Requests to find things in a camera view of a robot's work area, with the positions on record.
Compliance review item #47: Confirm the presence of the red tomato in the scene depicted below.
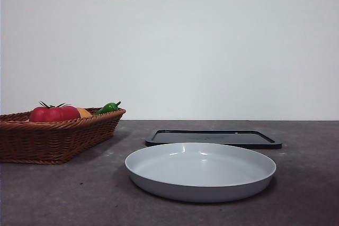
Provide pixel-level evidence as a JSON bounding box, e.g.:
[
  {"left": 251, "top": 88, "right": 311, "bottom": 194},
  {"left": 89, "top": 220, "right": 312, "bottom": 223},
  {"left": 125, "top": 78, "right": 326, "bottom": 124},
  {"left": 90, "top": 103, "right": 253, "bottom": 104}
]
[{"left": 29, "top": 101, "right": 81, "bottom": 123}]

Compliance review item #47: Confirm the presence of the black flat tray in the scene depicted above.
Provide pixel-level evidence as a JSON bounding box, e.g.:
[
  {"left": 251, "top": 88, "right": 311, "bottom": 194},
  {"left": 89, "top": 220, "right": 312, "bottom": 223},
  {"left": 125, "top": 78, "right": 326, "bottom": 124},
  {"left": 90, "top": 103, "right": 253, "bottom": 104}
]
[{"left": 145, "top": 129, "right": 283, "bottom": 149}]

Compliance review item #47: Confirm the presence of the green pepper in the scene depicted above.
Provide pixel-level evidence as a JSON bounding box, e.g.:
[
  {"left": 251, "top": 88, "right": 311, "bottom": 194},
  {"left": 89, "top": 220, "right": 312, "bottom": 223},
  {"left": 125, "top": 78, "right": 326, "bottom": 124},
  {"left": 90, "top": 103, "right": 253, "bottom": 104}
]
[{"left": 93, "top": 101, "right": 122, "bottom": 116}]

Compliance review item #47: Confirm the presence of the grey round plate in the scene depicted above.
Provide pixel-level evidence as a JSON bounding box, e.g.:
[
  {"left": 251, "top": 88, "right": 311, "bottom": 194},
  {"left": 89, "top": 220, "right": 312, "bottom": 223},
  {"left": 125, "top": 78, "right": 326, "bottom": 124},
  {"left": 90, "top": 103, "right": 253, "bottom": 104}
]
[{"left": 124, "top": 142, "right": 278, "bottom": 203}]

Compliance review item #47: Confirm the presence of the orange round fruit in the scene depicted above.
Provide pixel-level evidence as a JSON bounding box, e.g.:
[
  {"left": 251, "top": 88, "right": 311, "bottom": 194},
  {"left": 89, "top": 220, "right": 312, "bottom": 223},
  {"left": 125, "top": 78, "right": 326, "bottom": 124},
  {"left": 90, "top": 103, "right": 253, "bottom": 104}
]
[{"left": 76, "top": 107, "right": 93, "bottom": 119}]

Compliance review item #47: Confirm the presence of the brown wicker basket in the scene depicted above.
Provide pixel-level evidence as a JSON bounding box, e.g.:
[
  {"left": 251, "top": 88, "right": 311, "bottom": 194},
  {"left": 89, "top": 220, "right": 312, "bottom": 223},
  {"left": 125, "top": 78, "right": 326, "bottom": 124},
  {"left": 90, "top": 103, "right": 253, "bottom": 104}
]
[{"left": 0, "top": 107, "right": 127, "bottom": 165}]

